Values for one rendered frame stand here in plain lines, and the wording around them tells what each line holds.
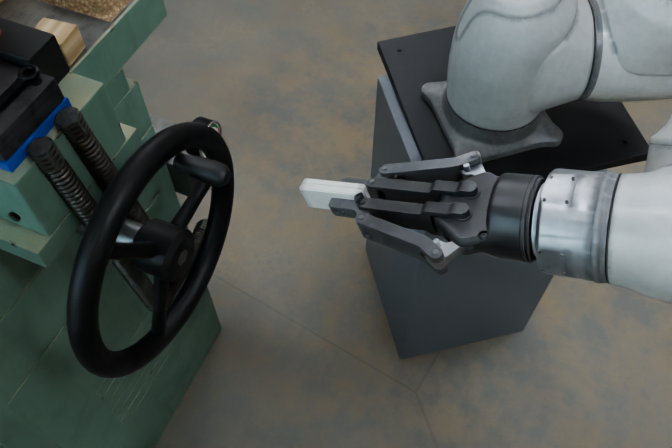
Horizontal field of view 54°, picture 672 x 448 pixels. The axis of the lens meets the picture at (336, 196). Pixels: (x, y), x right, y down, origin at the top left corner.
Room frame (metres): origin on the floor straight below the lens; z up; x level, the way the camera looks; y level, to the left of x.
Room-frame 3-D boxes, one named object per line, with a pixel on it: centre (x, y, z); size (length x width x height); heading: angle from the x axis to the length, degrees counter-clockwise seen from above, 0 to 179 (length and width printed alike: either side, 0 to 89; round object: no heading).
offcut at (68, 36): (0.59, 0.32, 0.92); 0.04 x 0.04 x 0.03; 72
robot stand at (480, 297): (0.75, -0.25, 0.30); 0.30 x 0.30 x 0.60; 14
